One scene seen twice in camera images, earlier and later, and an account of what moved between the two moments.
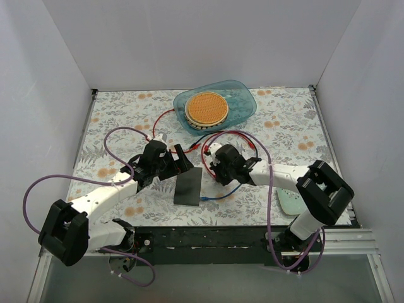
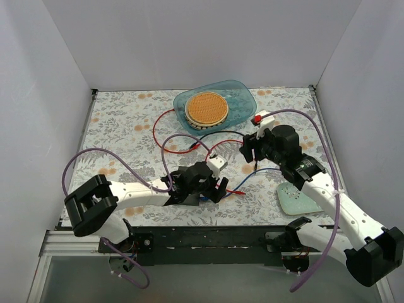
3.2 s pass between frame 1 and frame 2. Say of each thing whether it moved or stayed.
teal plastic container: stayed
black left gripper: moved
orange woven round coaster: stayed
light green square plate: stayed
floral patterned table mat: stayed
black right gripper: moved
